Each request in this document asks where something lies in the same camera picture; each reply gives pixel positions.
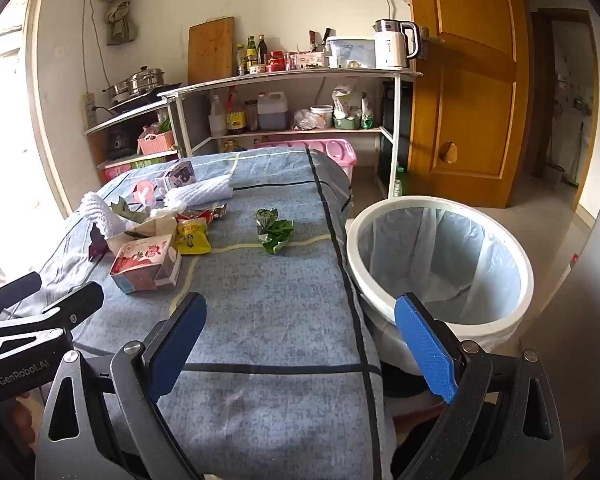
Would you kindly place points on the yellow snack packet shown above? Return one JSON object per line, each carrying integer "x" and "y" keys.
{"x": 192, "y": 240}

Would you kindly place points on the brown coffee sachet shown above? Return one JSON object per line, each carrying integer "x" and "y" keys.
{"x": 202, "y": 213}

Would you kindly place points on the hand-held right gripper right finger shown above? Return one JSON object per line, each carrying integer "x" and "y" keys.
{"x": 422, "y": 345}

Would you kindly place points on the person's left hand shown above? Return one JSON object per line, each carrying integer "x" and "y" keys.
{"x": 23, "y": 422}

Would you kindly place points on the dark glass bottle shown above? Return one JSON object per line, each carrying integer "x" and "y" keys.
{"x": 263, "y": 50}

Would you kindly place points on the white electric kettle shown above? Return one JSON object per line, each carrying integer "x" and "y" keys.
{"x": 392, "y": 45}

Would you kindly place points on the black round appliance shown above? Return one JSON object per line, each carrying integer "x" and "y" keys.
{"x": 119, "y": 142}

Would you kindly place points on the yellow cooking oil bottle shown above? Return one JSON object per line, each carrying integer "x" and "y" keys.
{"x": 232, "y": 146}

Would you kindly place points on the white printed bag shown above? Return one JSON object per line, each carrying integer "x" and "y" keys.
{"x": 345, "y": 100}

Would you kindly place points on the beige paper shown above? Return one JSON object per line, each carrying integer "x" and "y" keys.
{"x": 150, "y": 227}

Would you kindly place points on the green printed carton box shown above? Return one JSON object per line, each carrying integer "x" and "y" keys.
{"x": 150, "y": 162}

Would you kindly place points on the pink utensil basket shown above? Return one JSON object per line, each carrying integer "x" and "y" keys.
{"x": 310, "y": 60}

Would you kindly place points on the clear plastic wrap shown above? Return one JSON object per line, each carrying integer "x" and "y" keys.
{"x": 162, "y": 211}

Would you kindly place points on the purple milk carton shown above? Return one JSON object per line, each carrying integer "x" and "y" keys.
{"x": 177, "y": 175}

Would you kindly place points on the soy sauce bottle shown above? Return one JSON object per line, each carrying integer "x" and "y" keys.
{"x": 235, "y": 112}

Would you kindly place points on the white power strip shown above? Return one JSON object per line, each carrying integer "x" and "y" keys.
{"x": 89, "y": 110}

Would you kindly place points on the green snack wrapper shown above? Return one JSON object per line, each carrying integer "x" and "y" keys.
{"x": 275, "y": 232}

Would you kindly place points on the white foam fruit net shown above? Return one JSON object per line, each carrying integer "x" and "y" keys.
{"x": 200, "y": 190}
{"x": 100, "y": 212}

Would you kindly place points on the clear plastic bin liner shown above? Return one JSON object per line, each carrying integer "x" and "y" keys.
{"x": 445, "y": 260}

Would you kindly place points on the white plastic bottle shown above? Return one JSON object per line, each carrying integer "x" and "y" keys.
{"x": 217, "y": 117}

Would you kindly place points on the pink woven basket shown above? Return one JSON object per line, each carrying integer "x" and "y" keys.
{"x": 156, "y": 144}

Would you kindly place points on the low white kitchen shelf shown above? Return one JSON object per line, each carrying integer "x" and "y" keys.
{"x": 125, "y": 117}

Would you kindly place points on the grey bucket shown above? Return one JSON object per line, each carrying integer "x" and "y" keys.
{"x": 554, "y": 172}

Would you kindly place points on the crumpled clear plastic bag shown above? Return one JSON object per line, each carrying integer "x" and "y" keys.
{"x": 305, "y": 120}

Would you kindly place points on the pink milk carton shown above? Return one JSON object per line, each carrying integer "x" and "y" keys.
{"x": 142, "y": 260}

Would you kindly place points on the green plastic bottle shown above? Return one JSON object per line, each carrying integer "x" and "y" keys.
{"x": 401, "y": 182}

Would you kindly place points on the wooden door knob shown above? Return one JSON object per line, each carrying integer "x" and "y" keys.
{"x": 448, "y": 152}

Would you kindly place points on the white jerry can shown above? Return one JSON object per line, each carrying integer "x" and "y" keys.
{"x": 272, "y": 112}

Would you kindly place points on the clear glass jar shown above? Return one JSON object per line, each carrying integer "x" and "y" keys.
{"x": 291, "y": 61}

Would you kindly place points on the red lidded jar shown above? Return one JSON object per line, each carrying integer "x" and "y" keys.
{"x": 276, "y": 61}

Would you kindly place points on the maroon wrapper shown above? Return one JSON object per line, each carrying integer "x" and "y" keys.
{"x": 98, "y": 245}

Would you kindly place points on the dark green wrapper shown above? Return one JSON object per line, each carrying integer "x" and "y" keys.
{"x": 125, "y": 210}

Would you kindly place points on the small patterned bowl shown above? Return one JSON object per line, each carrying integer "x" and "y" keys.
{"x": 256, "y": 68}

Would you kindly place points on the tall white kitchen shelf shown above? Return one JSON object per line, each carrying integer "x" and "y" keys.
{"x": 290, "y": 76}

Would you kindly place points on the hanging green cloth bag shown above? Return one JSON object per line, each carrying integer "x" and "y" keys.
{"x": 117, "y": 10}

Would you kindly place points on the clear cup with red lid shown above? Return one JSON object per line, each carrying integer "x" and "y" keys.
{"x": 144, "y": 192}

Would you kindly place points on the steel steamer pot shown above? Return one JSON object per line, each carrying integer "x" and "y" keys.
{"x": 140, "y": 80}

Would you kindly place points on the black induction cooker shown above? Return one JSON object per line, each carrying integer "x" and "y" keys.
{"x": 145, "y": 97}

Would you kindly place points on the green glass bottle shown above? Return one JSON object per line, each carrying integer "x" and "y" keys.
{"x": 251, "y": 55}

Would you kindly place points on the white plastic tub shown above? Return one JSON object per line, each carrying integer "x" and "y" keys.
{"x": 322, "y": 115}

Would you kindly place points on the pink printed carton box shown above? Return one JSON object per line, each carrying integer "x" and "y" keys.
{"x": 117, "y": 170}

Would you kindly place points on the green bowl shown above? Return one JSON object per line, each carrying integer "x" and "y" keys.
{"x": 345, "y": 122}

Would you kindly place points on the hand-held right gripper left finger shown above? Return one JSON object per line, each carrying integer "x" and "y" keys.
{"x": 175, "y": 345}

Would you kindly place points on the wooden cutting board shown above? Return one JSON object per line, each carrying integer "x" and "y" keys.
{"x": 210, "y": 50}

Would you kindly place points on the clear plastic storage box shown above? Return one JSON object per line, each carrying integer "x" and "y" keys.
{"x": 352, "y": 52}

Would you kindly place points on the dark lidded jar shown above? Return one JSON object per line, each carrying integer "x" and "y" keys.
{"x": 251, "y": 116}

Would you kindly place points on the wooden door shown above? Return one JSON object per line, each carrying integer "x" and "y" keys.
{"x": 470, "y": 85}

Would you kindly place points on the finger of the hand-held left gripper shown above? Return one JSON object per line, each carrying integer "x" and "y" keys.
{"x": 80, "y": 300}
{"x": 17, "y": 292}

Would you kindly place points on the window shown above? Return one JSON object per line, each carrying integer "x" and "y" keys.
{"x": 10, "y": 135}

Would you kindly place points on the small sauce bottle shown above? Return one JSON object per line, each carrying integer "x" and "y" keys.
{"x": 240, "y": 60}

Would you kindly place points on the bag of green vegetables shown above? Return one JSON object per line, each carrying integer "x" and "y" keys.
{"x": 157, "y": 127}

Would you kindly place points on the green packet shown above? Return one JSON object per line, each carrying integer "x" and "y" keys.
{"x": 367, "y": 112}

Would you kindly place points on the white trash bin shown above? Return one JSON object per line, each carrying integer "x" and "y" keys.
{"x": 355, "y": 260}

